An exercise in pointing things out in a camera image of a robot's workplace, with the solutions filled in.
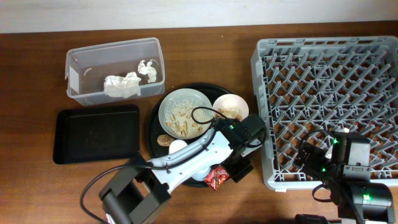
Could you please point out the brown walnut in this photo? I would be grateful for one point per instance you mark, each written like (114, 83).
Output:
(165, 140)

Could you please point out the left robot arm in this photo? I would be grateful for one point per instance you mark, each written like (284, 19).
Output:
(141, 189)

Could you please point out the white cup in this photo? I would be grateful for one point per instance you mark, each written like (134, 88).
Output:
(177, 145)

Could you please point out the food scraps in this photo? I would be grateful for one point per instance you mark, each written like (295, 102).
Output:
(231, 112)

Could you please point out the red snack wrapper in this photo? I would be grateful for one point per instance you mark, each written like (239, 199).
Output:
(216, 177)

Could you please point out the grey dishwasher rack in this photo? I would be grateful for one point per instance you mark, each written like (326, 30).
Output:
(333, 83)

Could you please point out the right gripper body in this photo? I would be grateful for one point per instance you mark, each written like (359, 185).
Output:
(316, 164)

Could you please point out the clear plastic bin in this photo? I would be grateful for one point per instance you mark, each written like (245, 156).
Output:
(87, 67)

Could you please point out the rice and peanut shells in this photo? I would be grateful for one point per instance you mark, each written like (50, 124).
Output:
(178, 118)

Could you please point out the pink bowl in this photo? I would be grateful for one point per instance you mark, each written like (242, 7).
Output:
(232, 100)

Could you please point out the grey plate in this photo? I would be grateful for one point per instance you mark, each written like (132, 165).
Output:
(180, 94)

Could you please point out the small white tissue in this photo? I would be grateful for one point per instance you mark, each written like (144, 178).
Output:
(147, 69)

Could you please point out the large white tissue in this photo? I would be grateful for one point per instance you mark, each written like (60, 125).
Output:
(117, 86)

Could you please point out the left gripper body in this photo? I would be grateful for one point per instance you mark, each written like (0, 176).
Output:
(239, 170)

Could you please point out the light blue cup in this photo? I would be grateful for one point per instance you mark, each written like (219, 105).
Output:
(201, 174)

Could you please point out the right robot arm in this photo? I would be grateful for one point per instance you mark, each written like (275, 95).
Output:
(346, 178)

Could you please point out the black rectangular tray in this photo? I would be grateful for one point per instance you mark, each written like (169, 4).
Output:
(96, 134)

